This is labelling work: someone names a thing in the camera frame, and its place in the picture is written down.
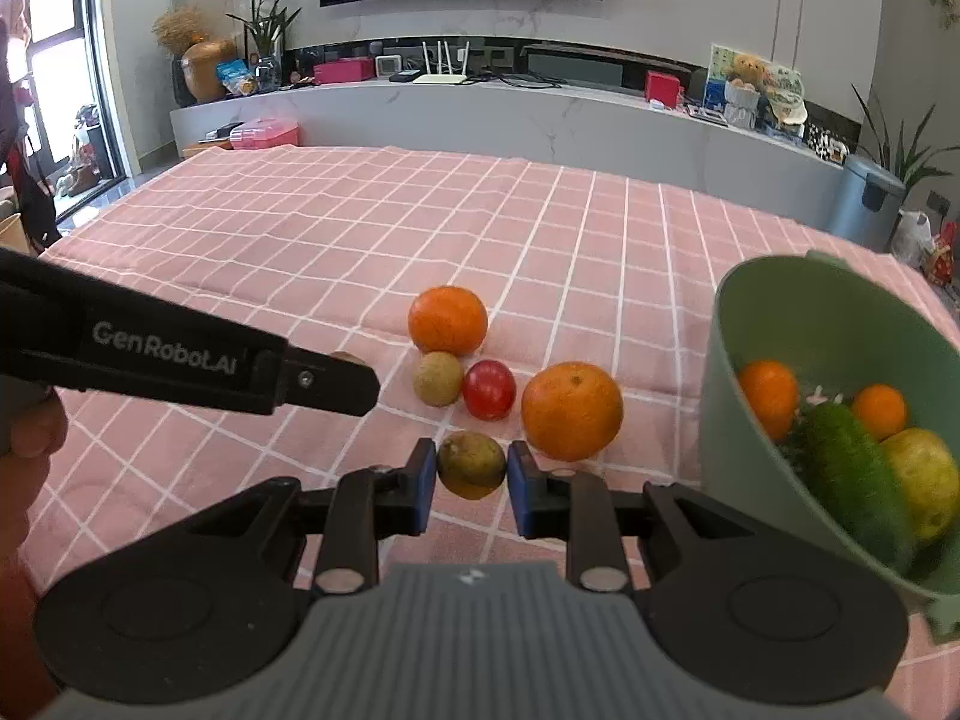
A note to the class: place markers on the white plastic bag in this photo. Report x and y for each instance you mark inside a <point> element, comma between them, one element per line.
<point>912,238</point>

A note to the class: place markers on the small orange in bowl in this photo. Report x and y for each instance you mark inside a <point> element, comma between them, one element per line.
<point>882,410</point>

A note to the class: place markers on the yellow lemon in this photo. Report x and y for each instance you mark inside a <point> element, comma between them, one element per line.
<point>928,476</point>

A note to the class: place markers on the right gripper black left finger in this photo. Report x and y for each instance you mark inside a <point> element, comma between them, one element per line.
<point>208,602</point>

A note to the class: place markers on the green potted plant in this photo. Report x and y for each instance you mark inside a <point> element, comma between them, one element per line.
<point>266,25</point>

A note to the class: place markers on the tan round longan fruit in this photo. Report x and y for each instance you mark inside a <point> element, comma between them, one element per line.
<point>438,379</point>

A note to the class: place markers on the white wifi router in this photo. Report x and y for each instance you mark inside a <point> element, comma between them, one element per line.
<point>439,68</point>

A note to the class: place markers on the leafy floor plant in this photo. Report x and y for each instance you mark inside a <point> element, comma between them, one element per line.
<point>901,151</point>

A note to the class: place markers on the orange mandarin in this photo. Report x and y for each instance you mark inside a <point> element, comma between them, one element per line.
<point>449,319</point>

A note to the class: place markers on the person left hand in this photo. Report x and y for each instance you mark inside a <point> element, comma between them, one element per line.
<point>35,435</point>

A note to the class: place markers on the red box on shelf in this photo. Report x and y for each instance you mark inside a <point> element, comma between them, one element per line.
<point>663,88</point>

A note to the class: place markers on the pink checkered tablecloth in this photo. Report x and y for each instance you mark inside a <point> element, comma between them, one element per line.
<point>329,247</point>

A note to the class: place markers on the green plastic bowl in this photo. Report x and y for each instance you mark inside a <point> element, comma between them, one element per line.
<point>838,332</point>

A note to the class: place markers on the teddy bear plush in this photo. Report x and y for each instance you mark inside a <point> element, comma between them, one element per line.
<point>749,71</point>

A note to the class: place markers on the brown round vase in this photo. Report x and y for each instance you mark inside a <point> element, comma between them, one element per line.
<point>199,64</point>

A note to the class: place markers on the green cucumber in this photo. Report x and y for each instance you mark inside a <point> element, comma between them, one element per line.
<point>843,467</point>

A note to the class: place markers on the grey-blue pedal trash bin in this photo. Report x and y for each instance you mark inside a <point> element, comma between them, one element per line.
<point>867,204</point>

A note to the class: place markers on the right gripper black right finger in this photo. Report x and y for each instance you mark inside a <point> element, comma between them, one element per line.
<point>744,607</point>

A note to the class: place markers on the large orange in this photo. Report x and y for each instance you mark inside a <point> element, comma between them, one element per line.
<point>571,411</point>

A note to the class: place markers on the red tomato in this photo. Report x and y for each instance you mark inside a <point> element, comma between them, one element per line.
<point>489,390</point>

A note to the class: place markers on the magenta box on shelf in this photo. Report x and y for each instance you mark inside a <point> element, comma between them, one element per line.
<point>350,70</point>

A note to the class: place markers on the pink storage box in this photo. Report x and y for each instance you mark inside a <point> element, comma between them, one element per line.
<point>265,132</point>

